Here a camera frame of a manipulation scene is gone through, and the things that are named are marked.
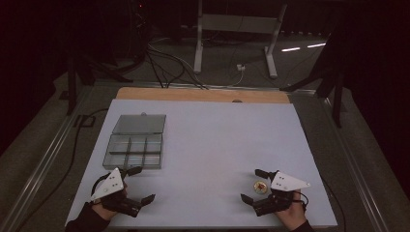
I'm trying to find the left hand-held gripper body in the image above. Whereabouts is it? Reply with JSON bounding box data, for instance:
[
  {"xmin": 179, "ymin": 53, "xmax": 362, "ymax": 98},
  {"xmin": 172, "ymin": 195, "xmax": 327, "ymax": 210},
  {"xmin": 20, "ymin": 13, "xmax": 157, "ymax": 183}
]
[{"xmin": 91, "ymin": 166, "xmax": 143, "ymax": 218}]

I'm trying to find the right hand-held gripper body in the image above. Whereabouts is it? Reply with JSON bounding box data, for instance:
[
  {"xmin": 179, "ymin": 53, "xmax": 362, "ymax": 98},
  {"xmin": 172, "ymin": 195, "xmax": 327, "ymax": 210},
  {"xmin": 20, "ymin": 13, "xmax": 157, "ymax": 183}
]
[{"xmin": 252, "ymin": 171, "xmax": 311, "ymax": 218}]

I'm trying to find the small round gold badge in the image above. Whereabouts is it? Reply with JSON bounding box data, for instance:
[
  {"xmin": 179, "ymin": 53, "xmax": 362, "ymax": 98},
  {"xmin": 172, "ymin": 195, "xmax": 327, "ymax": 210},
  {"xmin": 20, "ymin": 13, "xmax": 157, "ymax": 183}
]
[{"xmin": 253, "ymin": 181, "xmax": 269, "ymax": 195}]

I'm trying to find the clear plastic compartment box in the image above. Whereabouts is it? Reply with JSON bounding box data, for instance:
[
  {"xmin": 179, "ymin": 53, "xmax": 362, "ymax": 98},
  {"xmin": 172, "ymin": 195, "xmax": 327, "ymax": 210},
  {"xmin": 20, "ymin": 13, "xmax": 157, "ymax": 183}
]
[{"xmin": 102, "ymin": 112, "xmax": 167, "ymax": 170}]

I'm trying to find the person's left hand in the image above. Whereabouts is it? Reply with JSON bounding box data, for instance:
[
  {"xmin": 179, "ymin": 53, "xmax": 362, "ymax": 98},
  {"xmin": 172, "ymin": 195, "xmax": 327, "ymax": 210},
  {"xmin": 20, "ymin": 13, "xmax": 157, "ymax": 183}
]
[{"xmin": 91, "ymin": 201, "xmax": 120, "ymax": 222}]

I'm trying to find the person's right hand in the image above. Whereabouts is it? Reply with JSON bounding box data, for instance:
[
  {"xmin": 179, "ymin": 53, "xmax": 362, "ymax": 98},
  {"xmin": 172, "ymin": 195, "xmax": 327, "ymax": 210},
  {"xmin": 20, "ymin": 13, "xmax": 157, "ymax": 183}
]
[{"xmin": 275, "ymin": 189, "xmax": 308, "ymax": 232}]

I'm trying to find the white table mat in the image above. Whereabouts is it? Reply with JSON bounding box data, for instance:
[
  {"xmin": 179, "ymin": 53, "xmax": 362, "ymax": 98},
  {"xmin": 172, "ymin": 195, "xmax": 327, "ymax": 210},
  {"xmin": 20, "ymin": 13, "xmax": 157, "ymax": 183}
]
[{"xmin": 65, "ymin": 98, "xmax": 338, "ymax": 229}]

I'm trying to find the black floor plate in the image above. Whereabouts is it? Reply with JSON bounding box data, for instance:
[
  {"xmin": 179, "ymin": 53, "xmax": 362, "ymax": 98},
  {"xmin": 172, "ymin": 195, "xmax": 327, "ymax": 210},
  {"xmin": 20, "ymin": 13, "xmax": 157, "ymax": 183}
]
[{"xmin": 73, "ymin": 113, "xmax": 97, "ymax": 129}]

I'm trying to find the black tripod stand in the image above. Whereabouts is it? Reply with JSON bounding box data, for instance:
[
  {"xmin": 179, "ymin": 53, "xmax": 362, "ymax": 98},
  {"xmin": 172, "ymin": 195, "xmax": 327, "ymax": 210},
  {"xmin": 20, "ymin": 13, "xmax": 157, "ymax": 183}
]
[
  {"xmin": 278, "ymin": 18, "xmax": 348, "ymax": 129},
  {"xmin": 65, "ymin": 52, "xmax": 133, "ymax": 117}
]

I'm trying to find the dark equipment rack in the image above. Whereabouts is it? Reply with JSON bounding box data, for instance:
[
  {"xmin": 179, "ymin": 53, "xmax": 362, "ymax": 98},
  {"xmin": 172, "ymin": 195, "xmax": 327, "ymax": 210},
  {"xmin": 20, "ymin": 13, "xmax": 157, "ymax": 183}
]
[{"xmin": 128, "ymin": 0, "xmax": 153, "ymax": 64}]

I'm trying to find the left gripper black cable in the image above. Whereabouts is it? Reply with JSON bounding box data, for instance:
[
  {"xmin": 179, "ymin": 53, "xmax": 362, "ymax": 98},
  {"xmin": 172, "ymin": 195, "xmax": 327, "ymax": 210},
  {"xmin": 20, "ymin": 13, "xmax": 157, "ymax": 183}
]
[{"xmin": 90, "ymin": 172, "xmax": 112, "ymax": 198}]

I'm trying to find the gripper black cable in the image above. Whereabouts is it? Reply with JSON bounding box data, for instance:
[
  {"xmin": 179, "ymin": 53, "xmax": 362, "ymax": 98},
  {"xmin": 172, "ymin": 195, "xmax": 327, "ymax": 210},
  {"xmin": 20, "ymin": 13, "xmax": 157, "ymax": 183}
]
[
  {"xmin": 292, "ymin": 179, "xmax": 348, "ymax": 232},
  {"xmin": 90, "ymin": 172, "xmax": 112, "ymax": 198}
]

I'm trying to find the thin black floor cable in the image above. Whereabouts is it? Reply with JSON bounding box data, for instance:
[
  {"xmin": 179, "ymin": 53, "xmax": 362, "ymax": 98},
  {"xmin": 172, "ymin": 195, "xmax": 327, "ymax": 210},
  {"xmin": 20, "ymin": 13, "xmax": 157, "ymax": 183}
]
[{"xmin": 17, "ymin": 107, "xmax": 109, "ymax": 232}]

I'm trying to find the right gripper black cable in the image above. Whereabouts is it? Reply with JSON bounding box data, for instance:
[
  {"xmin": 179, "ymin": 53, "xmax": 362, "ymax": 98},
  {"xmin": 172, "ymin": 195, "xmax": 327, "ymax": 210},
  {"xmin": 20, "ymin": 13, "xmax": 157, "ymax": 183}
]
[{"xmin": 292, "ymin": 179, "xmax": 348, "ymax": 232}]

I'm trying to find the aluminium floor rail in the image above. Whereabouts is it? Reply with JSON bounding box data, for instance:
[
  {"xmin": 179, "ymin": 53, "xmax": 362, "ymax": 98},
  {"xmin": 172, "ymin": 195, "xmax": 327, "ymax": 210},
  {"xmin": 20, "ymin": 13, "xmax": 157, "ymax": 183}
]
[
  {"xmin": 0, "ymin": 84, "xmax": 95, "ymax": 232},
  {"xmin": 317, "ymin": 91, "xmax": 392, "ymax": 232}
]

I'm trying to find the white cable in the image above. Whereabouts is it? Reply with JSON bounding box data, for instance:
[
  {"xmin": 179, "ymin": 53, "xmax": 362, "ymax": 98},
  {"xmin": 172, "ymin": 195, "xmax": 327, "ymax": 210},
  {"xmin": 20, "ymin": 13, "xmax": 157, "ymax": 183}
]
[{"xmin": 221, "ymin": 69, "xmax": 245, "ymax": 88}]

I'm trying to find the bundle of black floor cables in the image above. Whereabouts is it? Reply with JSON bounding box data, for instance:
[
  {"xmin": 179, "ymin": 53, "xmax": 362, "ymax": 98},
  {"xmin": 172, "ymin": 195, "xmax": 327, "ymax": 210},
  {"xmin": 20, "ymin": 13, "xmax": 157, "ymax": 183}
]
[{"xmin": 145, "ymin": 43, "xmax": 209, "ymax": 90}]

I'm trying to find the white metal stand frame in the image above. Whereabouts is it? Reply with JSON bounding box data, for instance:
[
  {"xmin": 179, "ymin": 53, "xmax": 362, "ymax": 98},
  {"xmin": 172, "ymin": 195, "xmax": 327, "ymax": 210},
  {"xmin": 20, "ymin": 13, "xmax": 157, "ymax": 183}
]
[{"xmin": 192, "ymin": 0, "xmax": 288, "ymax": 79}]

